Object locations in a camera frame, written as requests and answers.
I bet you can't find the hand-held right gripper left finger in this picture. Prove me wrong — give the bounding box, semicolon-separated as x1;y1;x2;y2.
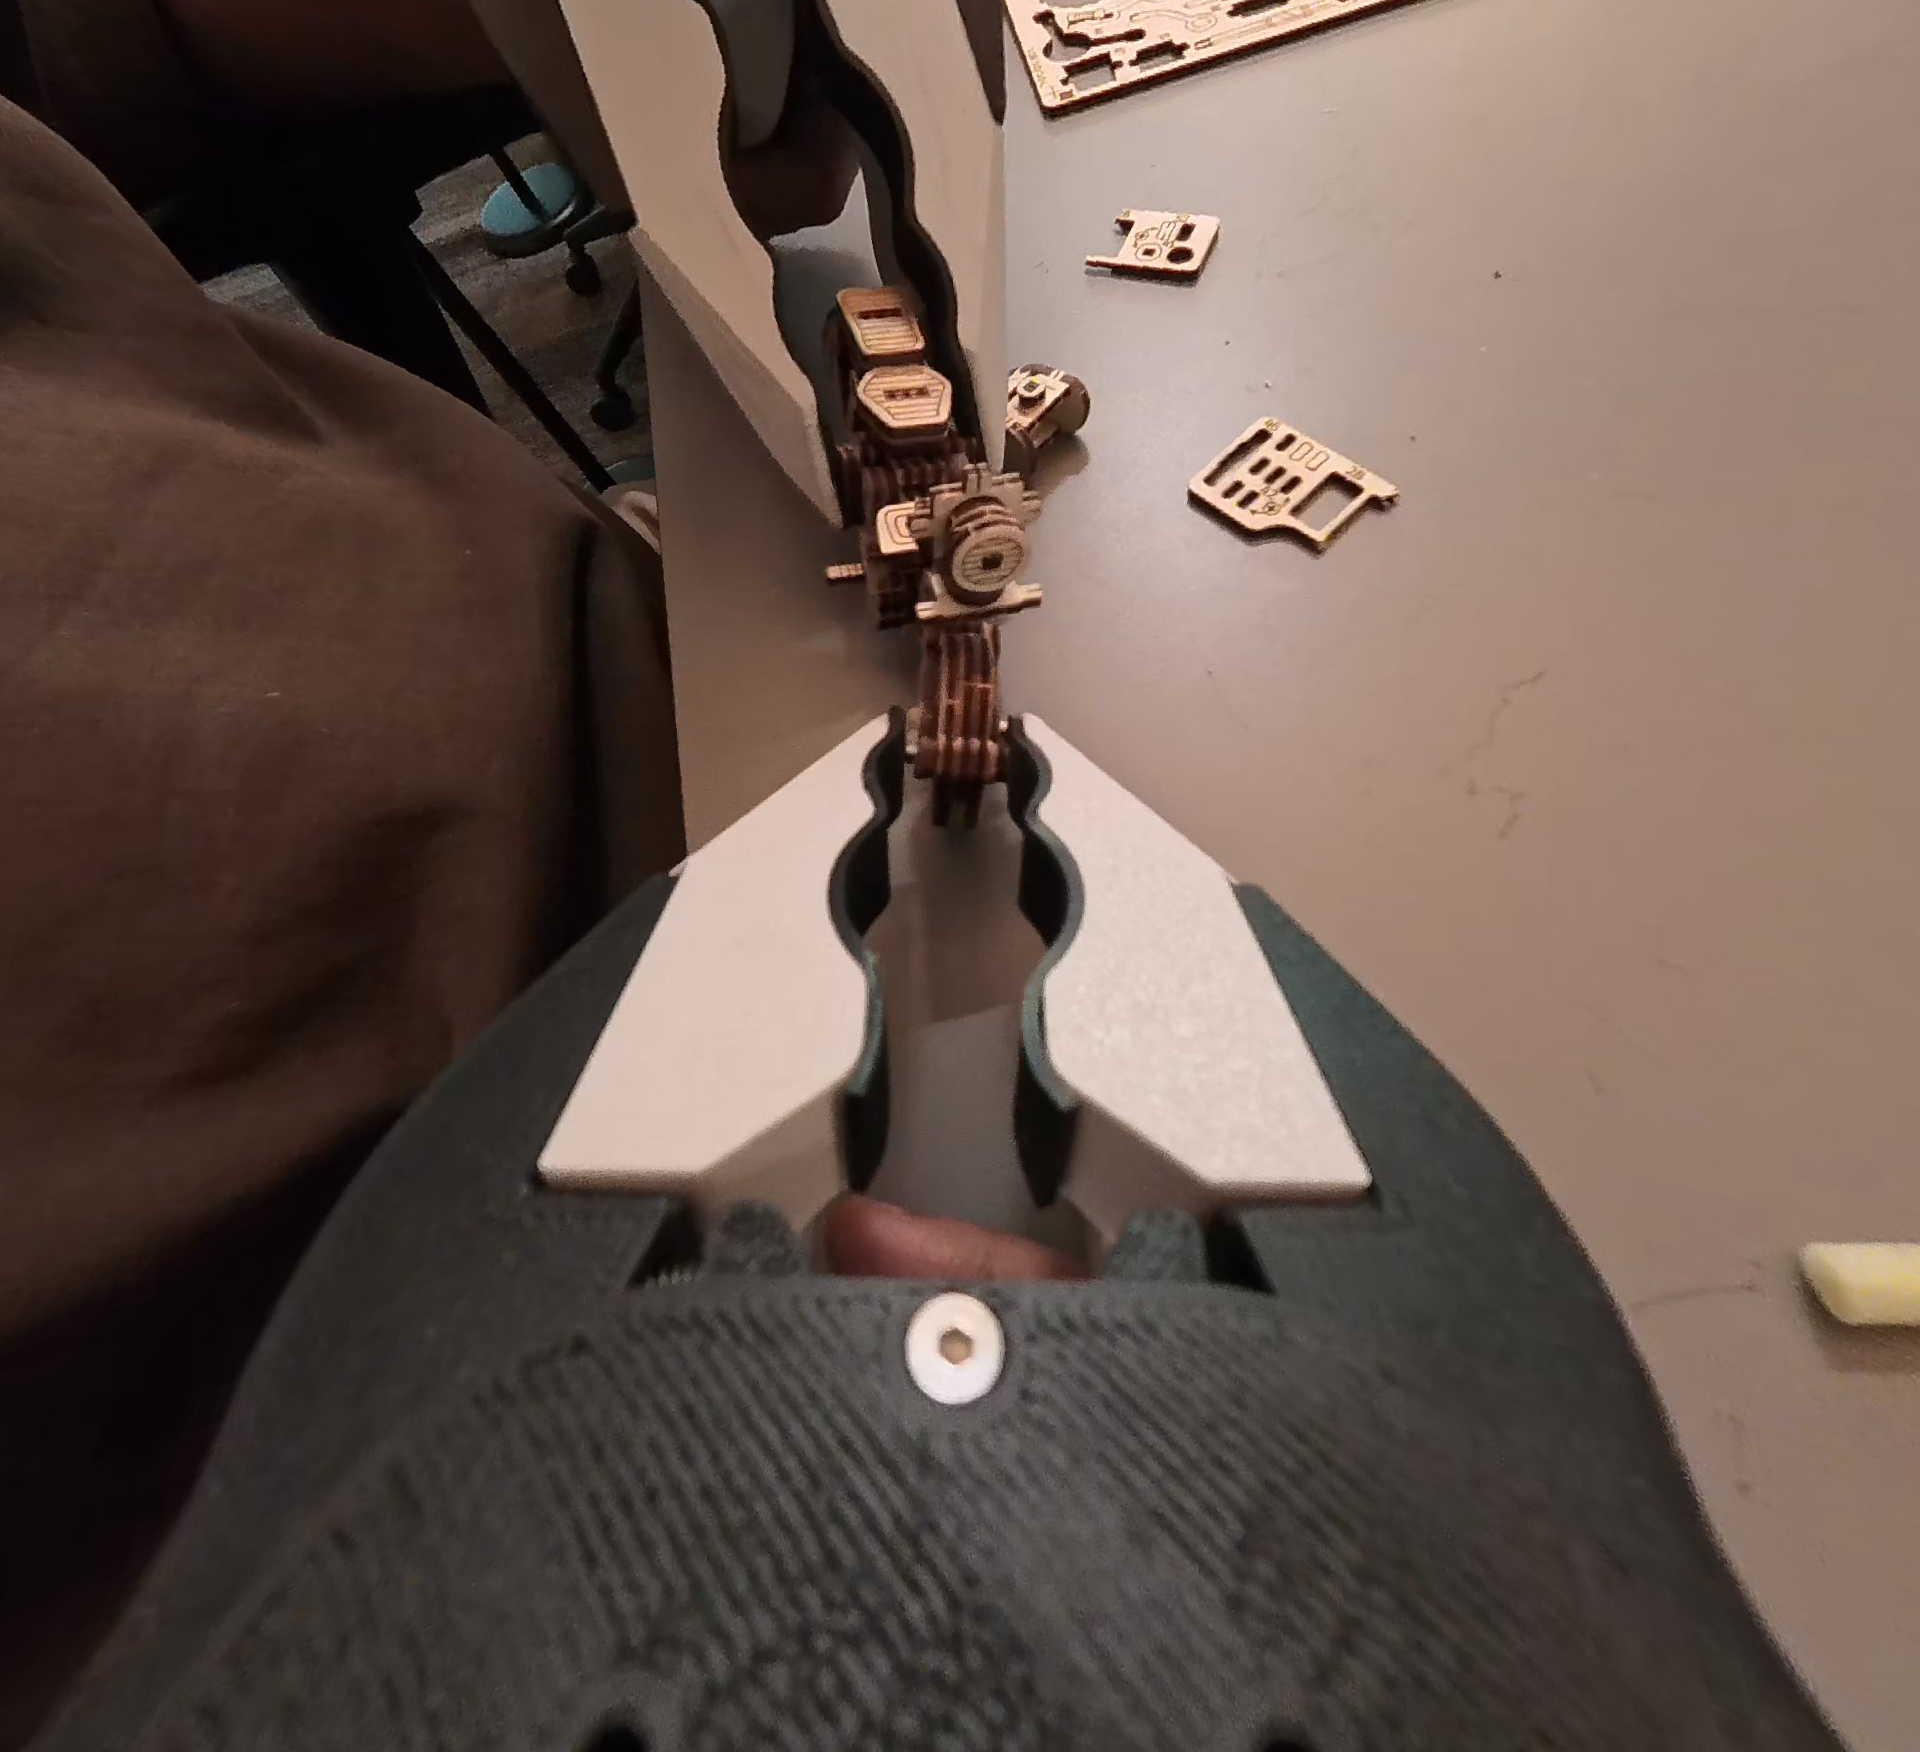
536;710;920;1205

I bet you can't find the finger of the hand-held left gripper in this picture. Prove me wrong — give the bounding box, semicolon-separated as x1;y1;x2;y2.
544;0;845;531
811;0;1009;467

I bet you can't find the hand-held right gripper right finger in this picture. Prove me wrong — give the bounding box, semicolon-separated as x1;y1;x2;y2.
1004;711;1374;1210

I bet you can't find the wooden motorcycle model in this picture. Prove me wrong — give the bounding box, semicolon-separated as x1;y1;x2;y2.
822;287;1052;830

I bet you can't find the black metal desk leg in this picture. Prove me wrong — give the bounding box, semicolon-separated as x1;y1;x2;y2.
404;192;619;499

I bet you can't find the grey desk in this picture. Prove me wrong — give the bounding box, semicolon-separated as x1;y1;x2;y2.
628;0;1920;1752

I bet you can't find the person's right hand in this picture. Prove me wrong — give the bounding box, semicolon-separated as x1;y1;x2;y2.
819;1198;1085;1285

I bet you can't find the office chair base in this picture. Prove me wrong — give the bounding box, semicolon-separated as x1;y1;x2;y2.
478;130;648;434

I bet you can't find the small wooden cylinder assembly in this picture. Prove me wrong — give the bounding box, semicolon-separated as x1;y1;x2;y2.
1001;363;1085;448

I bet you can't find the person's brown clothing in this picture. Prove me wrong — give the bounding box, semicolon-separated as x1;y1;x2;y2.
0;86;695;1752

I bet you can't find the pale yellow block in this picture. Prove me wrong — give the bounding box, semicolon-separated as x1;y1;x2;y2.
1798;1241;1920;1329

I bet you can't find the small round-holed wooden puzzle frame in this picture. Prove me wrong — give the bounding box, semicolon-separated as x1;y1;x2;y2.
1085;209;1221;285

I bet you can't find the small slotted wooden puzzle frame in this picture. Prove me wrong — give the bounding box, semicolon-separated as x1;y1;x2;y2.
1187;415;1402;554

